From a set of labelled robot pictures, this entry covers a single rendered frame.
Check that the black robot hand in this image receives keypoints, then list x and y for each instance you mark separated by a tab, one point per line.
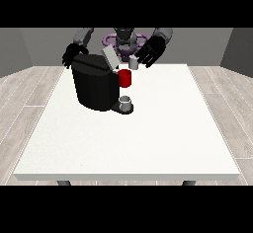
70	54
151	52

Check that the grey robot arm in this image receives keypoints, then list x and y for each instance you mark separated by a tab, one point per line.
82	36
164	33

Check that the small grey coffee pod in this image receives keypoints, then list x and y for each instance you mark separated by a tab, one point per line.
133	62

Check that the red pod holder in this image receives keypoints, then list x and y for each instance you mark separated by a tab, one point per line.
124	77

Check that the black coffee machine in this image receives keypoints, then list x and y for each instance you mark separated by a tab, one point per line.
95	82

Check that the pale grey machine lid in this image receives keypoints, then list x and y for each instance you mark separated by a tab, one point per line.
110	58

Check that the grey robot trunk purple rings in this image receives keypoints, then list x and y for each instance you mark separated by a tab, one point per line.
124	40

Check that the small grey cup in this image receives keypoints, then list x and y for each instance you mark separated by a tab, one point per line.
125	103

